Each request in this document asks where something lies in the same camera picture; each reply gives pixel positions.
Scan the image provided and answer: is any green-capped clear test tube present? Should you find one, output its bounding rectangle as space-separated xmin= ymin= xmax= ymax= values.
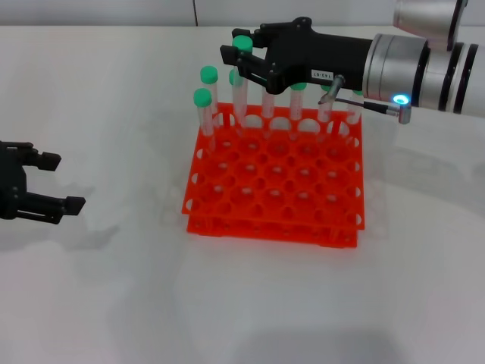
xmin=192 ymin=87 xmax=217 ymax=152
xmin=230 ymin=34 xmax=255 ymax=130
xmin=199 ymin=65 xmax=221 ymax=126
xmin=289 ymin=83 xmax=308 ymax=133
xmin=343 ymin=88 xmax=365 ymax=134
xmin=318 ymin=84 xmax=337 ymax=134
xmin=228 ymin=68 xmax=243 ymax=126
xmin=260 ymin=88 xmax=277 ymax=130

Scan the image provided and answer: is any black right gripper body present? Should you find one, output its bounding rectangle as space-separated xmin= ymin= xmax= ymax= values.
xmin=264 ymin=16 xmax=374 ymax=96

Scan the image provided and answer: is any orange test tube rack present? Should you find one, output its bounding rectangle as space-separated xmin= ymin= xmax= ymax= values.
xmin=180 ymin=102 xmax=367 ymax=249

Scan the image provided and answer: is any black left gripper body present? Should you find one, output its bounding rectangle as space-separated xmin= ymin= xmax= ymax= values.
xmin=0 ymin=140 xmax=28 ymax=221

